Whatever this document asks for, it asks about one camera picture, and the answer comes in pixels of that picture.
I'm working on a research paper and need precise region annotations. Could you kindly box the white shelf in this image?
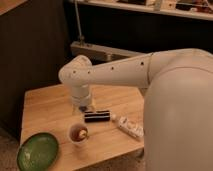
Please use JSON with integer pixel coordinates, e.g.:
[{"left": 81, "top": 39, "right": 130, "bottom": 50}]
[{"left": 68, "top": 0, "right": 213, "bottom": 22}]

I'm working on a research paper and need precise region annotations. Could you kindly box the green plate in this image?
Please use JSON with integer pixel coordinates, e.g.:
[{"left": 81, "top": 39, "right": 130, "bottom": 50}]
[{"left": 17, "top": 132, "right": 59, "bottom": 171}]

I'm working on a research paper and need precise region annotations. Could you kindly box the metal pole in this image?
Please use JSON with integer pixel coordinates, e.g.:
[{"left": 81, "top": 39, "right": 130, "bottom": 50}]
[{"left": 74, "top": 0, "right": 84, "bottom": 45}]

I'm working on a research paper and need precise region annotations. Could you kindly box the white paper cup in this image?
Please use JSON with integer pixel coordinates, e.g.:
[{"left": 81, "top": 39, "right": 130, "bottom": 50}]
[{"left": 68, "top": 123, "right": 89, "bottom": 146}]

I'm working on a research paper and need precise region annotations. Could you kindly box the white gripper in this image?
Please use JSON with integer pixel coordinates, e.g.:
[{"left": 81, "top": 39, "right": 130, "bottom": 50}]
[{"left": 71, "top": 85, "right": 92, "bottom": 107}]

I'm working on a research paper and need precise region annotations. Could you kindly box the grey metal rail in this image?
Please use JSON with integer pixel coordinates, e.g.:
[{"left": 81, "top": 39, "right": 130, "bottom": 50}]
[{"left": 70, "top": 41, "right": 140, "bottom": 62}]

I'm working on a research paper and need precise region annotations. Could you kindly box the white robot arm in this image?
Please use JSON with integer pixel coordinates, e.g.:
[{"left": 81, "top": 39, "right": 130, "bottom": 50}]
[{"left": 59, "top": 49, "right": 213, "bottom": 171}]

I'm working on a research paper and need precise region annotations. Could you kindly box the blue cloth object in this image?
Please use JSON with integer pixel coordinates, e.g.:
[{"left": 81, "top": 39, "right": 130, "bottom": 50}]
[{"left": 79, "top": 106, "right": 87, "bottom": 112}]

